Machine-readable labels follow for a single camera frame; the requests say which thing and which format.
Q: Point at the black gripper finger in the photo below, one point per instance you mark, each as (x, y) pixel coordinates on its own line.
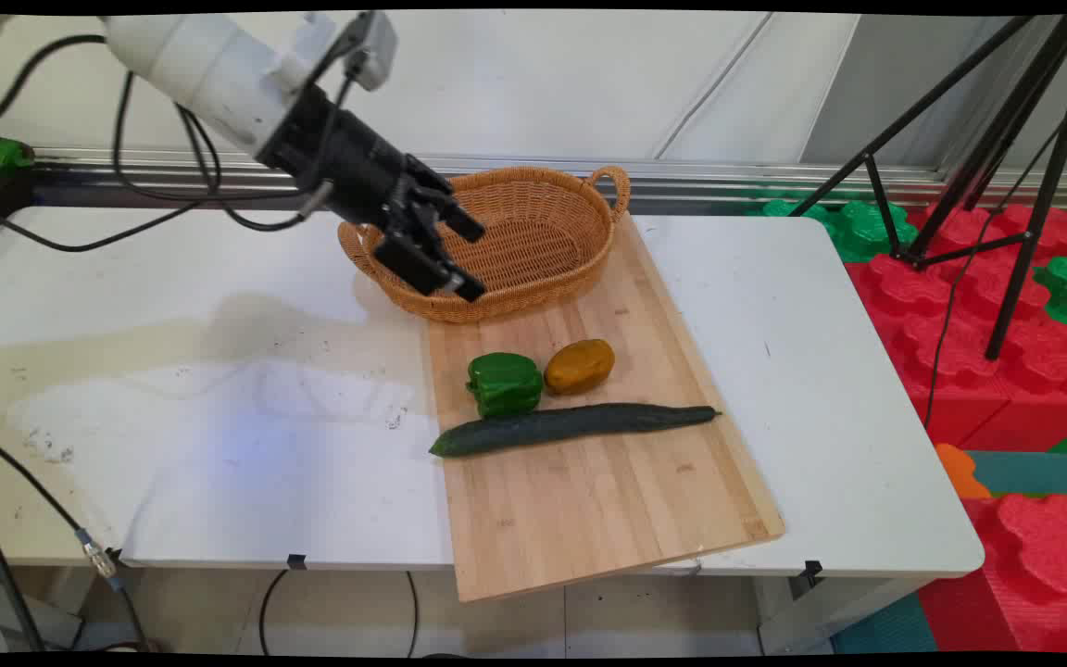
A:
(422, 264)
(459, 222)

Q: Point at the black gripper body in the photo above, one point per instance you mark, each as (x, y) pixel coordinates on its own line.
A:
(348, 162)

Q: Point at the dark green cucumber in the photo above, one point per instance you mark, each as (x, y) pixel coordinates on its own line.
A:
(571, 424)

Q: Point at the woven wicker basket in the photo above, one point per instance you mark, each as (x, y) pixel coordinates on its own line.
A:
(533, 245)

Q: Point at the green bell pepper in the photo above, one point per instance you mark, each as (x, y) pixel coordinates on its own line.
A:
(504, 384)

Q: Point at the orange yellow bell pepper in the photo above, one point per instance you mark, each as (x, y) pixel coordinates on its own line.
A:
(580, 366)

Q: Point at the wooden cutting board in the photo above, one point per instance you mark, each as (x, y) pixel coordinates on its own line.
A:
(589, 500)

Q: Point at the black table edge clip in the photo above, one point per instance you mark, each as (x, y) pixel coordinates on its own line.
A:
(296, 561)
(113, 557)
(811, 571)

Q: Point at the green toy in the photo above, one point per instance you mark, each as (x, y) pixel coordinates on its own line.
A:
(6, 157)

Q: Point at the dark toy bin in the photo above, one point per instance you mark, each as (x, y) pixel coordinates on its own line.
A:
(6, 199)

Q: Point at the white table leg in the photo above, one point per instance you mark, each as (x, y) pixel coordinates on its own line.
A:
(821, 616)

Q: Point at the large red foam block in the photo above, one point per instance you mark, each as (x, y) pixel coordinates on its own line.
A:
(978, 352)

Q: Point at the orange foam block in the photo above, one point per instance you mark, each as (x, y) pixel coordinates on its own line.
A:
(958, 468)

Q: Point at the black tripod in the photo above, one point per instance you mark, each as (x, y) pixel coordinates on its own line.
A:
(1043, 185)

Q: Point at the teal foam mat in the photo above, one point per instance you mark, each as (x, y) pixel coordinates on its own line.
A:
(1034, 472)

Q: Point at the low red foam block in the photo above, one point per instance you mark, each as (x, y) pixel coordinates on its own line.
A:
(1034, 574)

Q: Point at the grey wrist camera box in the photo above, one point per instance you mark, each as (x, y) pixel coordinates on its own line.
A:
(371, 46)

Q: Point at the aluminium wall rail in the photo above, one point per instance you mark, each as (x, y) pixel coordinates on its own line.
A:
(700, 176)

